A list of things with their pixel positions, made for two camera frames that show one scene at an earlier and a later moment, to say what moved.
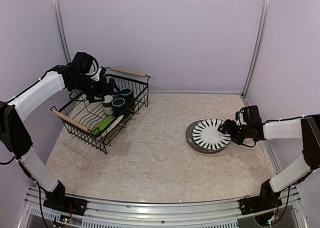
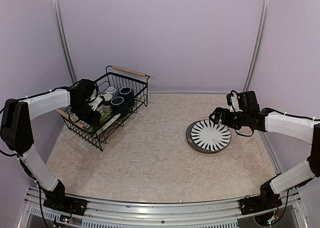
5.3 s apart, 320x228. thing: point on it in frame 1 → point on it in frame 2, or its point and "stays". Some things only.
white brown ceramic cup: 107,105 stays
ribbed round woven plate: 113,125 → 108,124
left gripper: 102,91 → 92,120
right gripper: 230,124 → 218,111
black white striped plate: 206,135 stays
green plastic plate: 102,125 → 103,117
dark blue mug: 127,94 stays
